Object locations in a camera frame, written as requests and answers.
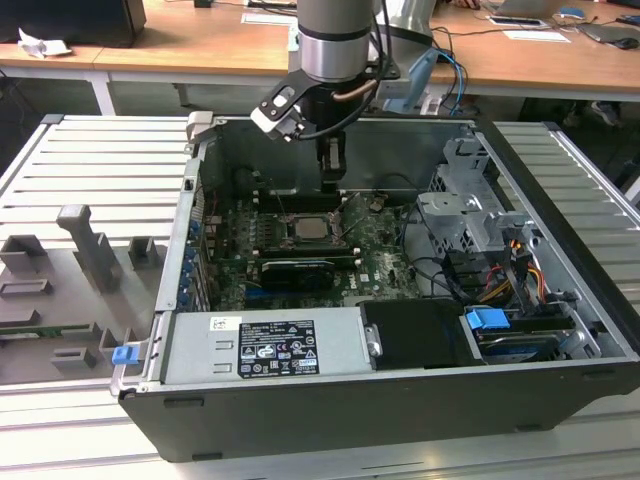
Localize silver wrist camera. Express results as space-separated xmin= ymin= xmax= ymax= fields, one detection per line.
xmin=249 ymin=69 xmax=321 ymax=144

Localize grey parts rack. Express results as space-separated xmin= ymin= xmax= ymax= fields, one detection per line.
xmin=0 ymin=202 xmax=169 ymax=386

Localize blue disk carrier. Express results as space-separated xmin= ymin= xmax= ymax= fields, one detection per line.
xmin=463 ymin=307 xmax=511 ymax=332

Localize yellow red power wires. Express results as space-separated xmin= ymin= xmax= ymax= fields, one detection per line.
xmin=477 ymin=239 xmax=546 ymax=304

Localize black RAM slot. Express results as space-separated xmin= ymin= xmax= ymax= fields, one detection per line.
xmin=255 ymin=191 xmax=346 ymax=202
xmin=259 ymin=251 xmax=364 ymax=265
xmin=257 ymin=200 xmax=347 ymax=212
xmin=263 ymin=241 xmax=362 ymax=253

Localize silver metal drive cage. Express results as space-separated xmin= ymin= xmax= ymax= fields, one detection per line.
xmin=414 ymin=134 xmax=539 ymax=256

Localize black box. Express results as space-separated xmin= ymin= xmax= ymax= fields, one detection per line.
xmin=0 ymin=0 xmax=147 ymax=50

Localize black flat cable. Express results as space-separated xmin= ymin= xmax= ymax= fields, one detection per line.
xmin=502 ymin=227 xmax=539 ymax=314

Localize silver power supply unit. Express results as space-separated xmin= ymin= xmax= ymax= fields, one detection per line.
xmin=159 ymin=307 xmax=381 ymax=386

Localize metal socket cover frame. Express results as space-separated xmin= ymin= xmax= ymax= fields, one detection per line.
xmin=329 ymin=192 xmax=374 ymax=240

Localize green motherboard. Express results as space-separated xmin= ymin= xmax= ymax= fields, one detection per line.
xmin=199 ymin=192 xmax=451 ymax=311

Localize person's shoes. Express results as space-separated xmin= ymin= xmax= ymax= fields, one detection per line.
xmin=562 ymin=99 xmax=624 ymax=129

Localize hard disk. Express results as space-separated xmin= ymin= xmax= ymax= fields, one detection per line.
xmin=474 ymin=329 xmax=564 ymax=364

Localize green RAM stick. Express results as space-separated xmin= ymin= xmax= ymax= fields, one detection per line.
xmin=0 ymin=323 xmax=94 ymax=337

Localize open black PC case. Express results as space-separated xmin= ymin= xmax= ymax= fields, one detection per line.
xmin=117 ymin=112 xmax=640 ymax=464

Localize grey open laptop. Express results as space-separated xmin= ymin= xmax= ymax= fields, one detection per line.
xmin=487 ymin=0 xmax=566 ymax=19

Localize CPU socket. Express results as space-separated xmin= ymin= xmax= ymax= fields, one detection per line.
xmin=279 ymin=209 xmax=351 ymax=249

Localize grey case latch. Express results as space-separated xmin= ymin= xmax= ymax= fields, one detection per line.
xmin=185 ymin=110 xmax=216 ymax=144

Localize wooden desk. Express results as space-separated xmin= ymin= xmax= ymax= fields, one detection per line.
xmin=0 ymin=42 xmax=109 ymax=119
xmin=92 ymin=0 xmax=640 ymax=104

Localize grey closed laptop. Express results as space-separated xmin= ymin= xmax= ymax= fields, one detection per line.
xmin=577 ymin=22 xmax=640 ymax=44

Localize white paper sheet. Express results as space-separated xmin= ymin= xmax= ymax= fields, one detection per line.
xmin=501 ymin=28 xmax=571 ymax=45
xmin=239 ymin=12 xmax=299 ymax=26

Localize crumpled white paper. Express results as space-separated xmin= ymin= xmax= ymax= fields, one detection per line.
xmin=17 ymin=27 xmax=72 ymax=60

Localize blue cable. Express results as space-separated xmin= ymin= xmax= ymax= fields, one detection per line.
xmin=432 ymin=47 xmax=470 ymax=117

